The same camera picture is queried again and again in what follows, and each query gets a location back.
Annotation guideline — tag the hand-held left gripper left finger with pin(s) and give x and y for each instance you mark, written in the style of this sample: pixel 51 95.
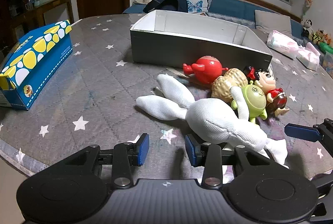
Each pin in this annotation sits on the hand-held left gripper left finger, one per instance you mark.
pixel 143 148

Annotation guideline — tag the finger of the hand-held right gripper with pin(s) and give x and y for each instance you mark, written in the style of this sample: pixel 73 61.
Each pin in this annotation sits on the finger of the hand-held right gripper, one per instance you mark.
pixel 325 182
pixel 299 131

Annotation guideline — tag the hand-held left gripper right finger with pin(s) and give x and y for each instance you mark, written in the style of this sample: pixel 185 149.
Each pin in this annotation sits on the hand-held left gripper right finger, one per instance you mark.
pixel 190 149

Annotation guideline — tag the white plush rabbit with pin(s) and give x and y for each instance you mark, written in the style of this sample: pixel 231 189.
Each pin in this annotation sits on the white plush rabbit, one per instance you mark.
pixel 213 120

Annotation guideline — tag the green round plastic toy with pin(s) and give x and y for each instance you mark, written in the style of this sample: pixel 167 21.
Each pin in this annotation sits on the green round plastic toy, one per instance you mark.
pixel 256 97

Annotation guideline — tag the cartoon boy doll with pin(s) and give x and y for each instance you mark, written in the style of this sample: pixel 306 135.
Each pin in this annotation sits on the cartoon boy doll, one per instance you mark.
pixel 265 81

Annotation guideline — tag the beige peanut toy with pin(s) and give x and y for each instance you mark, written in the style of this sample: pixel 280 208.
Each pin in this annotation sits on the beige peanut toy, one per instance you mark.
pixel 226 83

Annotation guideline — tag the red round plastic toy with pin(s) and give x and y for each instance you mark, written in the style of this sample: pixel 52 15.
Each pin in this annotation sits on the red round plastic toy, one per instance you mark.
pixel 208 69

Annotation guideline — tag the grey cardboard box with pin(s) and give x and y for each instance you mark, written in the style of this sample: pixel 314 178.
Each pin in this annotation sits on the grey cardboard box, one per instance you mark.
pixel 182 49

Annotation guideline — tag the small pink tissue pack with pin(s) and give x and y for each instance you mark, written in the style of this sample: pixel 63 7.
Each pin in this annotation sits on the small pink tissue pack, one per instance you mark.
pixel 309 57

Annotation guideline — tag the clear plastic storage box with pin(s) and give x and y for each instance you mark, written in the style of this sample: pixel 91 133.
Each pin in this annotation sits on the clear plastic storage box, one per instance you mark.
pixel 328 61

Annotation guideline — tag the grey star-print tablecloth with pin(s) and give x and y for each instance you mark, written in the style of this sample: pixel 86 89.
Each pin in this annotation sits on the grey star-print tablecloth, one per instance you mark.
pixel 91 83

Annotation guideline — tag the large pink tissue pack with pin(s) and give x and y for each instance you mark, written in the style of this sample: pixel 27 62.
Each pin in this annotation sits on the large pink tissue pack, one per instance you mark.
pixel 282 44

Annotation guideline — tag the orange fox plush toy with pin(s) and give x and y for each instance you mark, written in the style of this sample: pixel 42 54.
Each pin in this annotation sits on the orange fox plush toy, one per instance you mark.
pixel 328 38

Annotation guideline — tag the panda plush toy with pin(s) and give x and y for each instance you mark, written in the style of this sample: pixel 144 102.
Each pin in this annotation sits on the panda plush toy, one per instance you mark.
pixel 307 26

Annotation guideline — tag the grey pillow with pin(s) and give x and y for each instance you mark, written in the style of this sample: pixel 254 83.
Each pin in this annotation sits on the grey pillow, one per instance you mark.
pixel 273 21

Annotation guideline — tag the artificial flower decoration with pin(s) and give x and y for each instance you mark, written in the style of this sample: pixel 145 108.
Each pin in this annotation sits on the artificial flower decoration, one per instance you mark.
pixel 308 2

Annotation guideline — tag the blue yellow tissue box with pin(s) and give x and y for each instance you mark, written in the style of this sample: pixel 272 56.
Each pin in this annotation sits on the blue yellow tissue box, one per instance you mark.
pixel 39 67

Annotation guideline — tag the blue sofa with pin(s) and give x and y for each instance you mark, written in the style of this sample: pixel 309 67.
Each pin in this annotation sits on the blue sofa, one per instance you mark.
pixel 231 5

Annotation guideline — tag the beige round cushion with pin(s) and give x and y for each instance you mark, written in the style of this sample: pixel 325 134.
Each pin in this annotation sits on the beige round cushion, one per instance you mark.
pixel 141 0

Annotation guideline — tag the dark blue backpack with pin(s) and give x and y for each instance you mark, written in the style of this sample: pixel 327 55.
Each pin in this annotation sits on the dark blue backpack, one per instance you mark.
pixel 169 2

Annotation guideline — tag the brown wooden desk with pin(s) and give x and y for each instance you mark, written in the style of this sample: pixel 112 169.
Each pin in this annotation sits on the brown wooden desk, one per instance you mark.
pixel 52 4

